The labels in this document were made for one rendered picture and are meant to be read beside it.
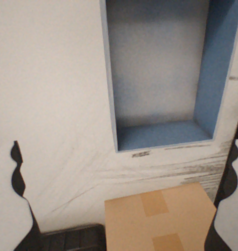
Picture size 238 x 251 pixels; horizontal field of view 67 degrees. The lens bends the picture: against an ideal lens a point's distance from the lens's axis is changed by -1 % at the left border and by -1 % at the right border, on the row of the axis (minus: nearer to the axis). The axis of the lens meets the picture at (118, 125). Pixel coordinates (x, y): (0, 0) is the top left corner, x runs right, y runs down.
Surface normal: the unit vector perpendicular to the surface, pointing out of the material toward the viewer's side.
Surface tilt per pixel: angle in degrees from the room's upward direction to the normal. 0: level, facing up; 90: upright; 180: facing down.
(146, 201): 90
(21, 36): 0
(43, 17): 0
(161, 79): 0
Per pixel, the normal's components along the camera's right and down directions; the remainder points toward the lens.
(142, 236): -0.15, -0.85
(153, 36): 0.11, 0.48
